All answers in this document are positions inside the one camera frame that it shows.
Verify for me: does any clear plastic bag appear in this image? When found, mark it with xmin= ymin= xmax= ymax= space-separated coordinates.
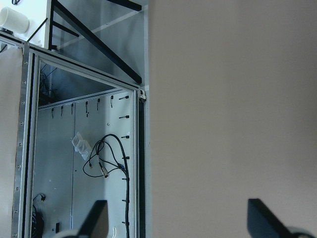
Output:
xmin=71 ymin=132 xmax=92 ymax=160

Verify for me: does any white cylinder lamp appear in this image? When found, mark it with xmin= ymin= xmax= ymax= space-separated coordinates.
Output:
xmin=0 ymin=7 xmax=30 ymax=34

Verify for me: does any black metal stand frame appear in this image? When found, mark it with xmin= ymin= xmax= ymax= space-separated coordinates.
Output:
xmin=48 ymin=0 xmax=143 ymax=84

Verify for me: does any aluminium frame cabinet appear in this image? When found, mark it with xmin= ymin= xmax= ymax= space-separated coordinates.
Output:
xmin=0 ymin=32 xmax=146 ymax=238

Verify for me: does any black cable bundle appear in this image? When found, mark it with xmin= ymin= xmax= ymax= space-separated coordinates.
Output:
xmin=82 ymin=133 xmax=131 ymax=238

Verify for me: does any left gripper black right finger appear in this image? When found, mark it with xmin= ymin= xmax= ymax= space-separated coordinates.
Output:
xmin=247 ymin=198 xmax=299 ymax=238

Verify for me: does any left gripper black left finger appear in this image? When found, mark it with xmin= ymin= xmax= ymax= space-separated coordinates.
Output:
xmin=77 ymin=200 xmax=109 ymax=238

